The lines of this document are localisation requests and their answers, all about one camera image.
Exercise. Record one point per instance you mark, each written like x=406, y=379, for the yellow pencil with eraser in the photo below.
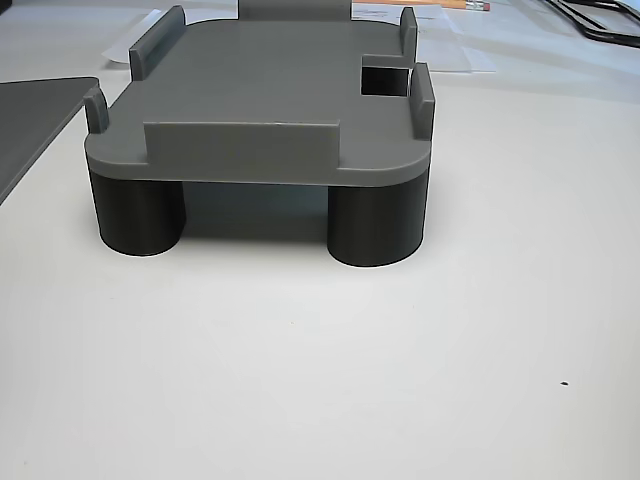
x=475, y=5

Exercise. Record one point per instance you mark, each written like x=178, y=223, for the black outline frame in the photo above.
x=615, y=39
x=575, y=17

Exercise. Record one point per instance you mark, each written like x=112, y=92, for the grey holder platform black legs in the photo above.
x=260, y=85

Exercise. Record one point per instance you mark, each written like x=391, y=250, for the grey flat mat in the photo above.
x=30, y=125

